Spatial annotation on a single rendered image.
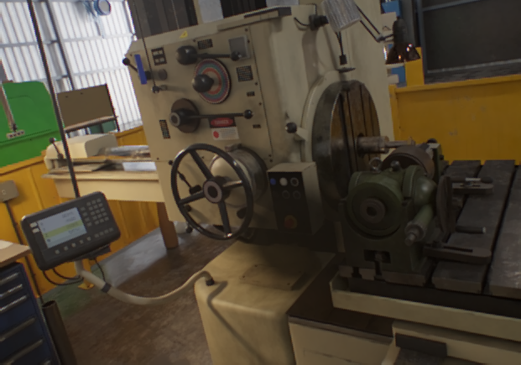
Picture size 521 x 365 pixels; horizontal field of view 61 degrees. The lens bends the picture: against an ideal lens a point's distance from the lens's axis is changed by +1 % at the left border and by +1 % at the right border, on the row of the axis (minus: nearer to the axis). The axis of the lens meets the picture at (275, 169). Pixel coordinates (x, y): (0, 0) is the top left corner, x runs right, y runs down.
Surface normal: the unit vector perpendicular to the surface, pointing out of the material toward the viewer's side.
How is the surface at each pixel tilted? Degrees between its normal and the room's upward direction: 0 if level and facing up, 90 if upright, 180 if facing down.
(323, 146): 73
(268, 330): 90
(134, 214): 90
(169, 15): 90
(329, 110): 43
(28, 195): 90
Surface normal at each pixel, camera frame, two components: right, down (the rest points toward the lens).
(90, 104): 0.83, 0.00
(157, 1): -0.51, 0.32
